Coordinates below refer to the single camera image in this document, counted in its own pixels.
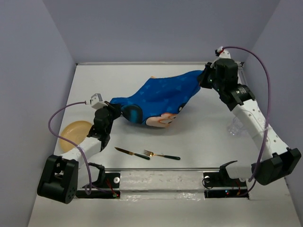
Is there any yellow plate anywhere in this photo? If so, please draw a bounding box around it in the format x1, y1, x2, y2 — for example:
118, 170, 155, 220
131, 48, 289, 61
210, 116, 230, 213
59, 121, 92, 153

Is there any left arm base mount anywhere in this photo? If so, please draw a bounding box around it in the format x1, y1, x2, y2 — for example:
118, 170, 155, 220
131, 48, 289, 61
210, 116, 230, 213
75, 163, 121, 199

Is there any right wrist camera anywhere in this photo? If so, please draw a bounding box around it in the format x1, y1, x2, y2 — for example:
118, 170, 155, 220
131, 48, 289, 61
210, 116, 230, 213
215, 46, 231, 60

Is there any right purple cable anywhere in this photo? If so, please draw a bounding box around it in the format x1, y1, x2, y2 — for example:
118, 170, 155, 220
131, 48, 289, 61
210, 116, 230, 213
222, 45, 271, 197

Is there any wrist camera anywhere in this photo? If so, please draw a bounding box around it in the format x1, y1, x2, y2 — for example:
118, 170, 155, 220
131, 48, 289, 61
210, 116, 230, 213
90, 93, 107, 110
215, 46, 231, 60

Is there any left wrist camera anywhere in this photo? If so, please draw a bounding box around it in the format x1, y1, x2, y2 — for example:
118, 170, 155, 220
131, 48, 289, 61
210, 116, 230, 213
90, 93, 107, 110

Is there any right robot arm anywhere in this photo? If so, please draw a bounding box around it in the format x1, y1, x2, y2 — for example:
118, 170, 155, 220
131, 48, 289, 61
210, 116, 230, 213
198, 59, 302, 185

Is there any blue cartoon placemat cloth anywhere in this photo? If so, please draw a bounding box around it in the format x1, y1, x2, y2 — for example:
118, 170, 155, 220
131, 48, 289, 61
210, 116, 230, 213
110, 70, 202, 128

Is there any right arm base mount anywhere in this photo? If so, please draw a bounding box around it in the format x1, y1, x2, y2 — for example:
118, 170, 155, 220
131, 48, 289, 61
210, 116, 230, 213
202, 161, 249, 199

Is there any purple cable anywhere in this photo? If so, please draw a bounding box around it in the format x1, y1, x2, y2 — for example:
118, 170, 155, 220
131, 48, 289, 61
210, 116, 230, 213
48, 101, 116, 197
222, 45, 271, 197

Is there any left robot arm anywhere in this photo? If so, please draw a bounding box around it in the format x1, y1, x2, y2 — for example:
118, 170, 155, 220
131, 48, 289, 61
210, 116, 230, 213
37, 102, 121, 204

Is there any clear drinking glass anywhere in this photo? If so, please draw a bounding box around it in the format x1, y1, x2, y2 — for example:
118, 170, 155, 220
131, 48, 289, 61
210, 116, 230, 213
227, 117, 247, 137

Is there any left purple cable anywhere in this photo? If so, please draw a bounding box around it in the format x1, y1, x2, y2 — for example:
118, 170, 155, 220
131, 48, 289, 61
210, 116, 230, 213
48, 101, 116, 197

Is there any gold fork green handle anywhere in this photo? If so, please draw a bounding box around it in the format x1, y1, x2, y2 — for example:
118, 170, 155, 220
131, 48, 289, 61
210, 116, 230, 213
143, 150, 181, 160

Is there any gold knife green handle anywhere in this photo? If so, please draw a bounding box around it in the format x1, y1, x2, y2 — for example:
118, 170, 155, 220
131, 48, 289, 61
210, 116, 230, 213
115, 147, 150, 160

